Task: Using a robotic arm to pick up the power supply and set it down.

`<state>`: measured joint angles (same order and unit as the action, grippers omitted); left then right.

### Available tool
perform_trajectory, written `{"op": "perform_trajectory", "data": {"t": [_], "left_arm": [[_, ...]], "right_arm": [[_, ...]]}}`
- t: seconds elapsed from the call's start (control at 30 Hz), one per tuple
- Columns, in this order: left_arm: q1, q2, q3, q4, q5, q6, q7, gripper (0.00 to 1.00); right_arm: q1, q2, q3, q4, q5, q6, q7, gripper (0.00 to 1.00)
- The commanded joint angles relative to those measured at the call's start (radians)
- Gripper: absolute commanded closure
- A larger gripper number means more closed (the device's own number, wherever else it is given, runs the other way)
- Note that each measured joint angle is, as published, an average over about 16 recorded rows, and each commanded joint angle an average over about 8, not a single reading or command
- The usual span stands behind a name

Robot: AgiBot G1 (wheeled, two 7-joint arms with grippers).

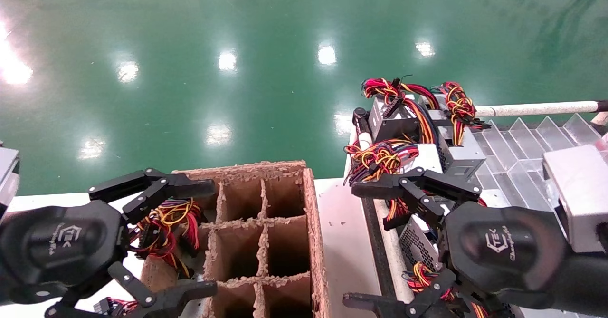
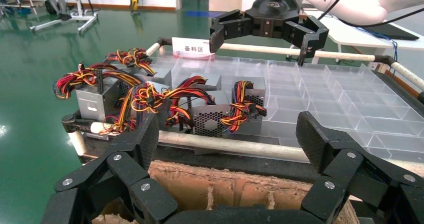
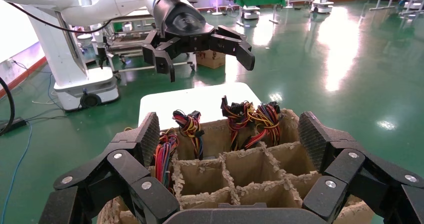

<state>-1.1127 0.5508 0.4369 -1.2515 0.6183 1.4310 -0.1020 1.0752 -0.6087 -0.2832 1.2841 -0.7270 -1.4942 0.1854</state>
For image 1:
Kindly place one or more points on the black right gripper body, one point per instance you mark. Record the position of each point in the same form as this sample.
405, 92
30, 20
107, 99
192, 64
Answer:
508, 251

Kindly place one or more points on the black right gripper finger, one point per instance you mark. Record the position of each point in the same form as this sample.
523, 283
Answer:
380, 307
380, 187

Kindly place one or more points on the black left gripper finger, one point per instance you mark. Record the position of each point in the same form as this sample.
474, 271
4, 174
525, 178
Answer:
190, 292
190, 187

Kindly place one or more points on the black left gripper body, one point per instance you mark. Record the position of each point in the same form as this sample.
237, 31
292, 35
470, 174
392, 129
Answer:
57, 246

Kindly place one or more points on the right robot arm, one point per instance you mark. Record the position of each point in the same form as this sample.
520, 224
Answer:
584, 280

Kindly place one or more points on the white rack pipe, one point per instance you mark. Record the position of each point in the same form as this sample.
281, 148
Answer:
601, 118
396, 261
536, 109

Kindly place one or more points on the dark grey power supply unit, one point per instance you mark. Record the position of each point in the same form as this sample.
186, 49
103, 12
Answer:
389, 123

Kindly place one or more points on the black pipe corner joint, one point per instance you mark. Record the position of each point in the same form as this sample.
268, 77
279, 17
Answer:
603, 105
359, 118

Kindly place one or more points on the clear acrylic divider tray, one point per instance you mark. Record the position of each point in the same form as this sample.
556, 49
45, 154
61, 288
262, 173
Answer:
517, 166

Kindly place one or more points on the brown cardboard divider box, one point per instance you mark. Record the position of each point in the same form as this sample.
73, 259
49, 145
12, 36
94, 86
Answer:
285, 194

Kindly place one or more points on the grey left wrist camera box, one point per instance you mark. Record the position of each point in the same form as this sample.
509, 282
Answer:
8, 175

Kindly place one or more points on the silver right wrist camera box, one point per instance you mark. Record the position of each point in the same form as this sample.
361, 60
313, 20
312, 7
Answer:
579, 194

